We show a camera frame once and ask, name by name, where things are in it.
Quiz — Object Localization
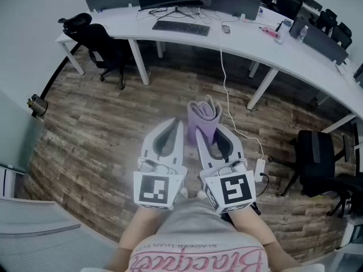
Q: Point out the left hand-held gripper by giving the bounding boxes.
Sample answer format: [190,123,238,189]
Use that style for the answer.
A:
[133,117,189,211]

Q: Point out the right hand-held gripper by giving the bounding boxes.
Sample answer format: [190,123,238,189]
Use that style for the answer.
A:
[195,125,258,215]

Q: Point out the purple cloth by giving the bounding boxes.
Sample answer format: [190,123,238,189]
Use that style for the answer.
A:
[186,94,228,156]

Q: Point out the black keyboard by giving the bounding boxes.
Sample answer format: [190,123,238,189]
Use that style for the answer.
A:
[151,20,211,36]

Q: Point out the person's right forearm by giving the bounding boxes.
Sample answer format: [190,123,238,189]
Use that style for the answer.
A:
[226,207,302,266]

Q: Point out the person's left forearm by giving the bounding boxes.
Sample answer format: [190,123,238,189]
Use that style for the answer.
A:
[117,207,168,252]

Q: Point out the white power adapter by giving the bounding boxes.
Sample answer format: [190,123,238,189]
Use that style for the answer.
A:
[254,159,267,182]

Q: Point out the grey shirt with pink print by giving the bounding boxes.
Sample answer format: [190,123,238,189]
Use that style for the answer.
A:
[104,197,284,272]

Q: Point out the black office chair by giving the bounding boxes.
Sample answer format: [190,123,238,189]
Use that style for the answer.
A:
[58,12,134,91]
[289,129,363,218]
[316,8,353,50]

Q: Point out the black monitor stand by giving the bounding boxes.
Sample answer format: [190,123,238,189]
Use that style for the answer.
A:
[156,6,196,21]

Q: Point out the brass door stop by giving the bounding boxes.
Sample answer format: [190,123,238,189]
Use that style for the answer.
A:
[27,93,48,117]

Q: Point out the clear plastic container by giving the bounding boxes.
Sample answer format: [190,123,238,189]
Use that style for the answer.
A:
[274,18,293,44]

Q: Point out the frosted glass door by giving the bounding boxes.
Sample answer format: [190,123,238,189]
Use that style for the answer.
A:
[0,91,45,175]

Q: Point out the white power cable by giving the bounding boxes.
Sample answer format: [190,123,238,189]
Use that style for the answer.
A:
[220,45,265,161]

